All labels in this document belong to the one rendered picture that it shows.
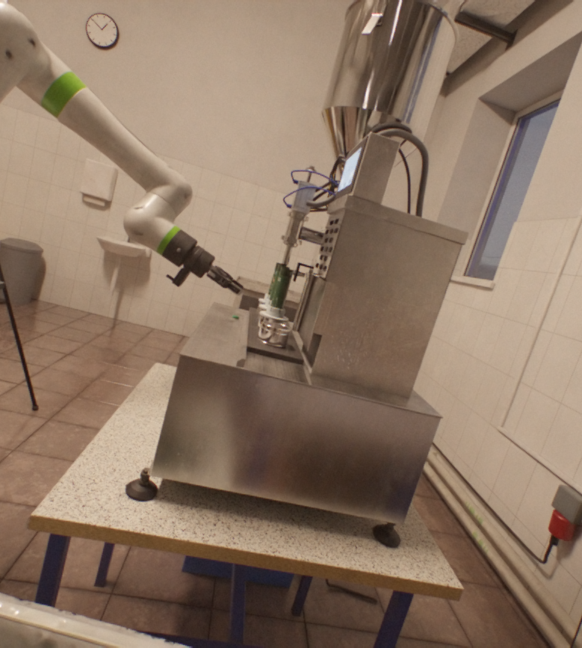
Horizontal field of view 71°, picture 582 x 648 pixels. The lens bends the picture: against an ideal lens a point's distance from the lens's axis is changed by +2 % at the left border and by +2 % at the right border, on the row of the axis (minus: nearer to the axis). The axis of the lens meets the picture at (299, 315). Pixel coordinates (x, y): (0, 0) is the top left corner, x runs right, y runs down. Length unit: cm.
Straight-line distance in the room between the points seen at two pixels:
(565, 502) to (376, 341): 150
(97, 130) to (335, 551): 111
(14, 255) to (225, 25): 305
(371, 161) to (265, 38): 428
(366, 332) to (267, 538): 40
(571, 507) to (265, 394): 163
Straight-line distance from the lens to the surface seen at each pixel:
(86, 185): 478
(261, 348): 81
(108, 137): 124
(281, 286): 96
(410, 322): 81
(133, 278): 477
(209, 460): 77
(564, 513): 216
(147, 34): 509
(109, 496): 83
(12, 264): 476
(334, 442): 77
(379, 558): 87
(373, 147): 78
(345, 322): 77
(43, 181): 507
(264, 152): 467
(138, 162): 123
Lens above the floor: 123
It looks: 8 degrees down
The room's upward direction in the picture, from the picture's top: 16 degrees clockwise
